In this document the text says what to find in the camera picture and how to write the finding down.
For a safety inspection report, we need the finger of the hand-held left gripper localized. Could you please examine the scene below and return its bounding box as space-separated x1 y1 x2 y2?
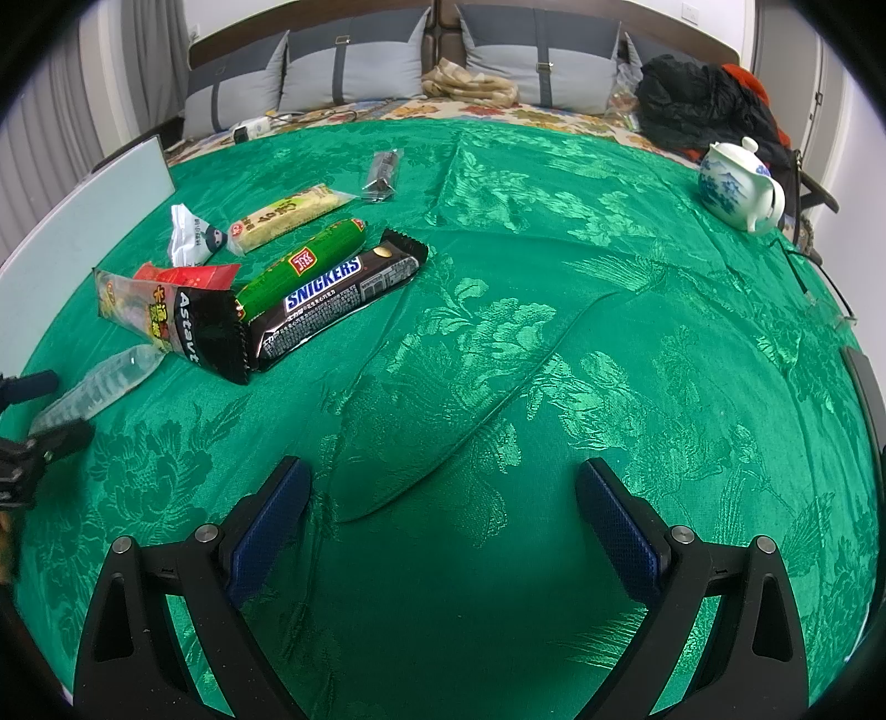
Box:
0 370 60 411
0 419 96 510

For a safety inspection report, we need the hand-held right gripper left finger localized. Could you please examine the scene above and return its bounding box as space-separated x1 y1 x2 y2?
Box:
73 455 312 720

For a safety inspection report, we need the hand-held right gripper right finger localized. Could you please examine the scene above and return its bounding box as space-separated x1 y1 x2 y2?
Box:
574 457 811 720

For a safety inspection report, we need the clear plastic snack packet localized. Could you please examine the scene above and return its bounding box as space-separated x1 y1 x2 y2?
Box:
29 344 167 436

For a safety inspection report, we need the black and orange snack packet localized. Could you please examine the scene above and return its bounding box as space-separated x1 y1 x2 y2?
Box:
93 269 250 386

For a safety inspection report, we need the red snack packet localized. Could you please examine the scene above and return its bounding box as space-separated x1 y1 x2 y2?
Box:
133 261 242 292

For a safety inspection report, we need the brown chocolate bar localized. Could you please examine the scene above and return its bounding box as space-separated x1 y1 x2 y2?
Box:
245 228 430 373

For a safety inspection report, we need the green sausage stick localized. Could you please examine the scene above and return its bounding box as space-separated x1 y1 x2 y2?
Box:
234 218 368 323

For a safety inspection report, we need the white board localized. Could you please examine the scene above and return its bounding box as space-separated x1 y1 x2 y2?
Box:
0 135 177 378

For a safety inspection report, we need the white cartoon snack packet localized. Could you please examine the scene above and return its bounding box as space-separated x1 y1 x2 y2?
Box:
168 204 243 269

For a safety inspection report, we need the green floral tablecloth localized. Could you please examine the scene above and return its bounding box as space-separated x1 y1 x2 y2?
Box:
14 117 880 720

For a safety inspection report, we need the grey curtain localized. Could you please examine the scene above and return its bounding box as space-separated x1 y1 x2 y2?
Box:
0 20 146 243

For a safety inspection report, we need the yellow cracker packet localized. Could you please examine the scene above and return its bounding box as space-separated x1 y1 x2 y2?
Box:
227 183 357 257

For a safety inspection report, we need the white and blue teapot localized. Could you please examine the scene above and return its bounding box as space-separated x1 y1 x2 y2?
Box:
698 136 786 236

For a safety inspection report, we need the dark narrow snack packet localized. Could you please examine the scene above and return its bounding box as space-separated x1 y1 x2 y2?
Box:
360 147 404 203

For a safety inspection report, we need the dark wooden chair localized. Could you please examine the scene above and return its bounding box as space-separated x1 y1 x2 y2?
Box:
785 148 840 268

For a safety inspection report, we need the floral bedsheet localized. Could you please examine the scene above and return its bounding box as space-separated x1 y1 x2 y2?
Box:
166 97 700 167

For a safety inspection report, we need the black jacket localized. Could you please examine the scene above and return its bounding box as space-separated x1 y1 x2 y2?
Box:
633 55 794 163

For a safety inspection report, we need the clear plastic bag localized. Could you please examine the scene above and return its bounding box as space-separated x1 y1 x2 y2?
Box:
605 31 645 129

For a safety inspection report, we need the orange cloth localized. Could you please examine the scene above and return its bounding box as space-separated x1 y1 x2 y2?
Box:
682 64 794 160

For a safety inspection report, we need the beige patterned cloth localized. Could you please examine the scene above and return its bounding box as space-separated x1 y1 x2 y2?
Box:
421 57 520 106

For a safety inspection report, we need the grey pillows row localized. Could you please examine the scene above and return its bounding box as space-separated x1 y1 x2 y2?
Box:
187 0 741 70

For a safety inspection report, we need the thin black cable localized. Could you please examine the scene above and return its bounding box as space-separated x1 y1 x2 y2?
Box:
782 235 859 330

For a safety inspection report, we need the grey strapped pillow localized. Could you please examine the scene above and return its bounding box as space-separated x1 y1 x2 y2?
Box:
182 31 290 141
623 31 693 77
455 3 622 115
277 7 434 115

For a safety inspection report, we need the black power cable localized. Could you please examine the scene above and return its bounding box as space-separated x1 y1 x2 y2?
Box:
266 107 361 129

